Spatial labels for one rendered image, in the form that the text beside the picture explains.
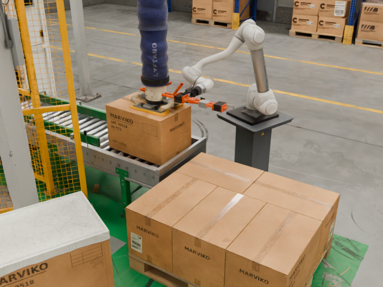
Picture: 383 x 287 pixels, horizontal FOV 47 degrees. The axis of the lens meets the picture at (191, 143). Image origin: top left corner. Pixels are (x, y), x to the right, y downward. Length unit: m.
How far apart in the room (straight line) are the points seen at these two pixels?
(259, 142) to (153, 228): 1.46
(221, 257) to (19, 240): 1.22
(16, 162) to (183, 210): 1.23
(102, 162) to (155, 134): 0.59
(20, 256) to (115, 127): 1.92
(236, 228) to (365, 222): 1.54
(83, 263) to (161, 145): 1.53
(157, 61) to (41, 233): 1.74
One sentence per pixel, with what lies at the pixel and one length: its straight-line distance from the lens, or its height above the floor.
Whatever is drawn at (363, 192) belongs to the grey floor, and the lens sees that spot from 4.55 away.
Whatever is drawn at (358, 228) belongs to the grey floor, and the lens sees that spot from 4.04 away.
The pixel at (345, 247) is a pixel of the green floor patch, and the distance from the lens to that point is 3.80.
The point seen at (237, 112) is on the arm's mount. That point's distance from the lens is 4.02.
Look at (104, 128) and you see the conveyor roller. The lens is 4.36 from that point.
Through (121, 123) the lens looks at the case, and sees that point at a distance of 3.69.
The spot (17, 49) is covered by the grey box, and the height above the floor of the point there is 1.58.
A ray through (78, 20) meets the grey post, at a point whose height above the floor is 1.13.
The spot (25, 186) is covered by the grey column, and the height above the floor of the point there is 0.58.
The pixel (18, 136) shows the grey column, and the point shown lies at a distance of 3.30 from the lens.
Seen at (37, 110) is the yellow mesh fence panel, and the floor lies 1.00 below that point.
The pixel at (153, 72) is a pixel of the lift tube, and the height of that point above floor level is 1.28.
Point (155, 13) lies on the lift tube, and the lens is 3.34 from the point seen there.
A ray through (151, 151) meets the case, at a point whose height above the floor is 0.66.
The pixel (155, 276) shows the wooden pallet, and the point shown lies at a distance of 3.33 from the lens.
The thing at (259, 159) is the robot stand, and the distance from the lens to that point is 4.12.
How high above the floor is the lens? 2.30
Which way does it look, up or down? 26 degrees down
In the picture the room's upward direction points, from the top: straight up
